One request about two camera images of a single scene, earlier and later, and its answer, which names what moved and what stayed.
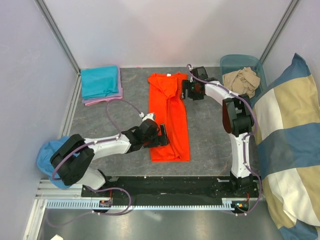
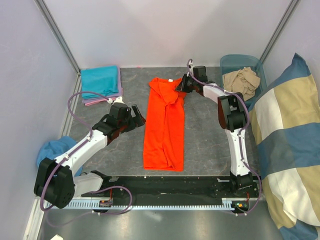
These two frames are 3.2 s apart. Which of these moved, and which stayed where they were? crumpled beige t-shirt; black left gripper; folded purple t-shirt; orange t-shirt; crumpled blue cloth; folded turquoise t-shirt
Moved: orange t-shirt; black left gripper
Stayed: crumpled blue cloth; folded turquoise t-shirt; crumpled beige t-shirt; folded purple t-shirt
